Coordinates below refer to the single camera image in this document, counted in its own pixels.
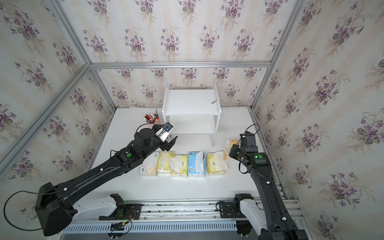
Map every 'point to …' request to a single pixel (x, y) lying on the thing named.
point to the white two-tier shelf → (192, 111)
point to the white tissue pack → (149, 166)
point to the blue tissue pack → (196, 166)
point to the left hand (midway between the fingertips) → (172, 131)
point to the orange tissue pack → (227, 145)
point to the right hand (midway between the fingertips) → (236, 150)
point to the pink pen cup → (156, 121)
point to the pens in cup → (152, 118)
